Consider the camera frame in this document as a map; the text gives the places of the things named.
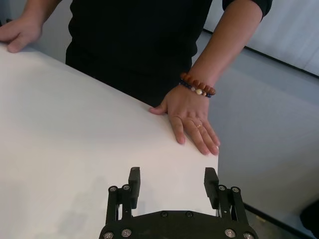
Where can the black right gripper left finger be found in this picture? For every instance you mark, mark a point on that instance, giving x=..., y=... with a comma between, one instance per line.
x=134, y=189

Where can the person in black shirt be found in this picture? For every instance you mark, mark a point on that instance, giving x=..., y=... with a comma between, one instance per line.
x=129, y=49

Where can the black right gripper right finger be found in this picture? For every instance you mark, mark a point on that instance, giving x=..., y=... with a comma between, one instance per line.
x=211, y=189

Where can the black framed whiteboard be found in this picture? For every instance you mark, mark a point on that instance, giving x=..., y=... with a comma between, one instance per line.
x=286, y=37

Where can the person left forearm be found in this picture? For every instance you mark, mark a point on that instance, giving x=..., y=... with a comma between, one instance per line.
x=224, y=44

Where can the person left hand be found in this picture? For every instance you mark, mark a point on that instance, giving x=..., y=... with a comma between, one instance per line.
x=189, y=112

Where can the person right hand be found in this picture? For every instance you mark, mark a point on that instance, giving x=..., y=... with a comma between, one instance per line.
x=25, y=32

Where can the white table top board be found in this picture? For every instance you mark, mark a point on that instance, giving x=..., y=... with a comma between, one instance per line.
x=74, y=124

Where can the person right forearm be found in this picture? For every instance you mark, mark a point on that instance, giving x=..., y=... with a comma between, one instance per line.
x=45, y=10

